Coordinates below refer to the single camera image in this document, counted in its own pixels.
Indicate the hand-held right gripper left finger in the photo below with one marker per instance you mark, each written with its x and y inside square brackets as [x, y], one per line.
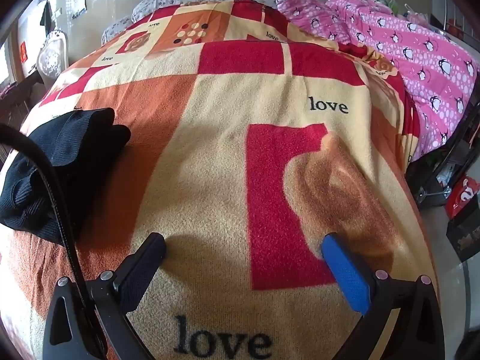
[144, 266]

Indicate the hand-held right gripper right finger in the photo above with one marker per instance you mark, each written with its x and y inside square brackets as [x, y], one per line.
[345, 273]

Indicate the black pants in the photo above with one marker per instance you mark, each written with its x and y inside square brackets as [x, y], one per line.
[75, 138]

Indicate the black box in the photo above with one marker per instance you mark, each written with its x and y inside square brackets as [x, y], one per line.
[465, 238]

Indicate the red orange cream printed blanket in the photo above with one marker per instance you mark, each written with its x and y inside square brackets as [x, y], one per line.
[210, 157]

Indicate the red box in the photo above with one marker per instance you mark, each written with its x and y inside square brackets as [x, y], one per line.
[465, 195]

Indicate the dark wooden desk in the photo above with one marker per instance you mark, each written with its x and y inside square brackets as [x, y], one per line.
[18, 97]

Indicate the pink penguin print quilt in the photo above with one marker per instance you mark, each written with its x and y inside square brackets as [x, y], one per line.
[412, 56]

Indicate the white ornate chair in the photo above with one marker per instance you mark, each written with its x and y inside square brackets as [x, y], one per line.
[50, 58]

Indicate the red paper sign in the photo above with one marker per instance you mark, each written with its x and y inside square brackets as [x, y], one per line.
[23, 51]

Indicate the dark hanging cloth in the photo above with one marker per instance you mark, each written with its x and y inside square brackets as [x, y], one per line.
[46, 13]

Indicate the black metal frame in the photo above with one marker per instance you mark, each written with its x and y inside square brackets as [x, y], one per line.
[431, 172]

